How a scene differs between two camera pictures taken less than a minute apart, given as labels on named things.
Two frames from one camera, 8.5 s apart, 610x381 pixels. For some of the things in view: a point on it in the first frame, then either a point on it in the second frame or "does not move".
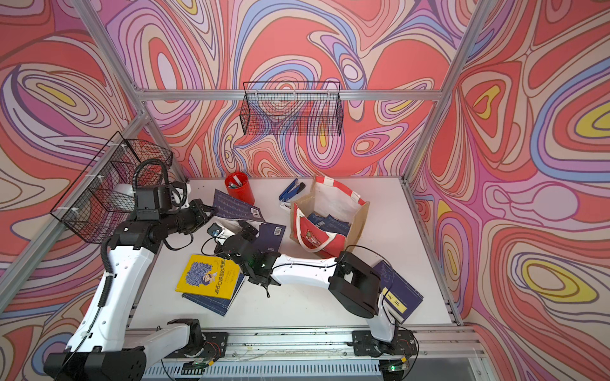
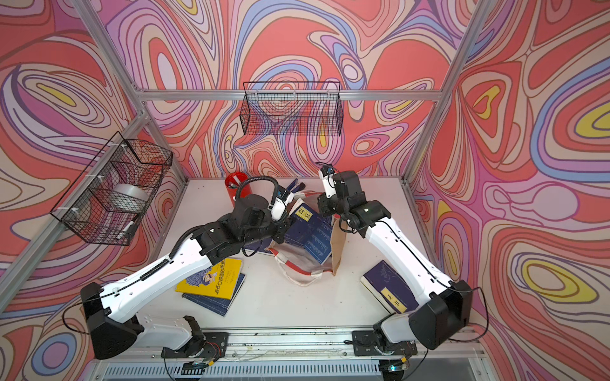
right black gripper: [219, 251] to [323, 202]
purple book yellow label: [399, 295] does not move
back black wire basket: [291, 108] does not move
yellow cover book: [209, 275] does not move
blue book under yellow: [215, 304] does not move
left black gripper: [201, 218] to [283, 225]
